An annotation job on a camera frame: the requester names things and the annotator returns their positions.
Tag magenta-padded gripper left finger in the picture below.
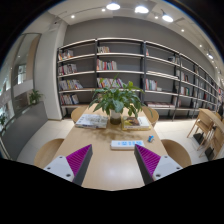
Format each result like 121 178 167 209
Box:
43 143 94 187

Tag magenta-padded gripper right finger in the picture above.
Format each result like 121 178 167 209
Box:
134 144 183 185

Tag white power strip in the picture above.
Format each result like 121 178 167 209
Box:
110 139 145 150

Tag yellow book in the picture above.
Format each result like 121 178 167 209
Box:
121 117 153 131

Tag slatted wooden chair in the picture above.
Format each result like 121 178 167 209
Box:
186 114 214 148
199 128 224 161

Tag white book with painting cover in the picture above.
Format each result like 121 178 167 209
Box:
122 116 151 129

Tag grey-white magazine stack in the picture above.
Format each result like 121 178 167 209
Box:
75 113 110 130

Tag wooden desk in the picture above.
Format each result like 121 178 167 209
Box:
199 108 224 129

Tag small potted floor plant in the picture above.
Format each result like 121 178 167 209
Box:
28 89 44 105

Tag green potted plant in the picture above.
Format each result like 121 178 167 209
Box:
88 74 153 126

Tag grey shelf unit with books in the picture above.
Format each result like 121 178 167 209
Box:
56 37 224 122

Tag ceiling lights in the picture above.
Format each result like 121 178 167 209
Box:
69 2 214 61

